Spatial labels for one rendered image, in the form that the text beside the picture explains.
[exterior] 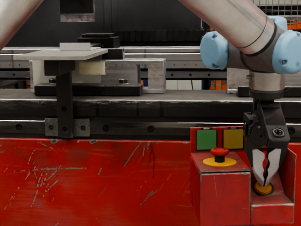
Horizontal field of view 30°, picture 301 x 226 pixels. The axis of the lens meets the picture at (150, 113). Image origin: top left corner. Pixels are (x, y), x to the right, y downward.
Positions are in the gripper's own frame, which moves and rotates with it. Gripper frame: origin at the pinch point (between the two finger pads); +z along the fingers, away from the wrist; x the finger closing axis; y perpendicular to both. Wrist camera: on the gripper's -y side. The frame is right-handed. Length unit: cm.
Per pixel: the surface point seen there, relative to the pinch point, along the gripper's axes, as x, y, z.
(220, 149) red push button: 9.8, 0.2, -7.6
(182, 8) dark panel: 7, 95, -30
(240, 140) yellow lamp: 3.5, 9.4, -6.5
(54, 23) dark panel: 55, 104, -24
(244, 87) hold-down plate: -2.4, 31.7, -14.0
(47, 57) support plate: 48, 23, -25
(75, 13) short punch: 43, 50, -33
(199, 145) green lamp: 13.0, 9.3, -5.5
